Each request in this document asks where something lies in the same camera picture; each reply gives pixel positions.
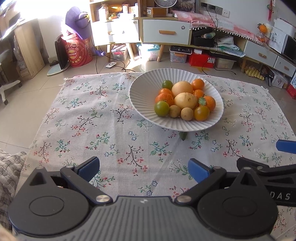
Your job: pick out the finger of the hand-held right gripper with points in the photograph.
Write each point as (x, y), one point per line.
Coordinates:
(286, 146)
(284, 183)

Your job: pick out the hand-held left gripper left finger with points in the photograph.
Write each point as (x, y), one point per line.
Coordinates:
(89, 168)

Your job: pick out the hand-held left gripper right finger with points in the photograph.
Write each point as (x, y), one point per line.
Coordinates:
(197, 172)

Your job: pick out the orange-green mandarin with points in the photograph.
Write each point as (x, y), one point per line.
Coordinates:
(201, 113)

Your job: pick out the brown longan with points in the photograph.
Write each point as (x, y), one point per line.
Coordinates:
(175, 111)
(186, 113)

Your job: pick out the orange mandarin with leaf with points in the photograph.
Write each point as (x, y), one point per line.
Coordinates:
(211, 103)

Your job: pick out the yellow pear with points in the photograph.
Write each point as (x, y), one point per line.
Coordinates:
(185, 100)
(182, 87)

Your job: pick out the green mandarin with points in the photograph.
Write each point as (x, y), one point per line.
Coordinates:
(167, 84)
(161, 108)

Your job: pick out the bumpy orange mandarin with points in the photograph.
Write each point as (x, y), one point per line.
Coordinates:
(164, 98)

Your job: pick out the white ribbed bowl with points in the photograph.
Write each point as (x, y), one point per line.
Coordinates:
(143, 102)

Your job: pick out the floral tablecloth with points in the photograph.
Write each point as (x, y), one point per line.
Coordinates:
(92, 129)

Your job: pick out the loose green leaf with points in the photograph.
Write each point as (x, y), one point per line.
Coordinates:
(183, 135)

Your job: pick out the red carton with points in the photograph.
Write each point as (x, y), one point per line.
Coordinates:
(291, 91)

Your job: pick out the white printed carton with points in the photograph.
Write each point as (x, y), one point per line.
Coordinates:
(281, 81)

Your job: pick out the grey quilted blanket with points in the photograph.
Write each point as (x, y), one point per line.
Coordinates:
(11, 176)

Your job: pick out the yellow egg tray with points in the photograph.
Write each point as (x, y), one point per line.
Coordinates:
(253, 71)

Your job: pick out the low console with white drawers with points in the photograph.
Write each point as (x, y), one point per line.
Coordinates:
(260, 52)

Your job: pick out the black microwave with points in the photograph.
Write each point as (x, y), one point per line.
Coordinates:
(290, 47)

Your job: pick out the light blue oval base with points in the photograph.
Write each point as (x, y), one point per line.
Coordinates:
(54, 71)

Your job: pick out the clear storage bin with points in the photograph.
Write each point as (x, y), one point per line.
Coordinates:
(224, 63)
(119, 54)
(149, 54)

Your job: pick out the white floor gadget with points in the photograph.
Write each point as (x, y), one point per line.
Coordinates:
(111, 65)

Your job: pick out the white drawing poster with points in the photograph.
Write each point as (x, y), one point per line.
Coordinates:
(276, 38)

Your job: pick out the red box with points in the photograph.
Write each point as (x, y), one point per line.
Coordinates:
(201, 60)

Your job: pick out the white office chair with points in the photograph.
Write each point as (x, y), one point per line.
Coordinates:
(9, 85)

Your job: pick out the red printed bucket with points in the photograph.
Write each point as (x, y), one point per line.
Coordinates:
(78, 53)

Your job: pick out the black upright panel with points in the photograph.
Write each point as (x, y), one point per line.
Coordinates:
(60, 55)

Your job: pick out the clear bin with black lid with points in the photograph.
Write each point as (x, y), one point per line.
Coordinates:
(179, 56)

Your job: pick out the stack of papers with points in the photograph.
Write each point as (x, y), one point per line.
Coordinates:
(227, 44)

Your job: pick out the orange fruit ornament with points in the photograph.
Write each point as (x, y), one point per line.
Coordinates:
(262, 28)

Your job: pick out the black storage box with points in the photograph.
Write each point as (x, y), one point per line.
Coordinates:
(203, 41)

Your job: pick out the wooden side cabinet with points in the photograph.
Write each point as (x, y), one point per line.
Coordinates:
(29, 46)

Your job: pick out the wooden shelf with white drawers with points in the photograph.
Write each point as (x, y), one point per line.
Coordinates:
(111, 30)

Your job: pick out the purple plush toy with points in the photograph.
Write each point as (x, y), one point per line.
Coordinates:
(76, 20)

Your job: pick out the pink cloth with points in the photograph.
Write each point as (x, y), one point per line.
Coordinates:
(208, 19)

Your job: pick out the white drawer cabinet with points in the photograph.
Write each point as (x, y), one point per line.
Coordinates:
(161, 25)

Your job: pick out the cardboard box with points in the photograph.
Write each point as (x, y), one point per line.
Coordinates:
(157, 12)

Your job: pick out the white desk fan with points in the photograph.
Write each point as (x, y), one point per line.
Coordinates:
(165, 2)

